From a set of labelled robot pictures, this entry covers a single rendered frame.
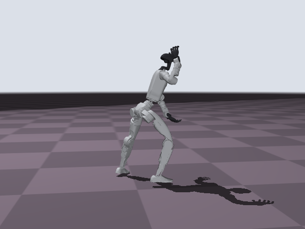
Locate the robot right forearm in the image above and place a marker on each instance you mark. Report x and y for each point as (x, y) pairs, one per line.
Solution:
(176, 69)

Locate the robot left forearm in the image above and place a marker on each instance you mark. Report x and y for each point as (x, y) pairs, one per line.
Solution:
(163, 108)

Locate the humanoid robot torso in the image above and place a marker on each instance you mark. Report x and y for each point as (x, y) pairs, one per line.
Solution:
(155, 91)

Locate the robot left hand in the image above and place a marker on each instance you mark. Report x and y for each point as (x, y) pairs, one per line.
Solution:
(172, 119)

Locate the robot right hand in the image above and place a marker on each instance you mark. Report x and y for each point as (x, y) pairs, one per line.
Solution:
(174, 52)

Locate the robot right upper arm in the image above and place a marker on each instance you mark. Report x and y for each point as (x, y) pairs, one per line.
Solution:
(165, 76)

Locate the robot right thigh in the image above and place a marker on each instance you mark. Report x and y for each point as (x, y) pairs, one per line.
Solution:
(158, 123)

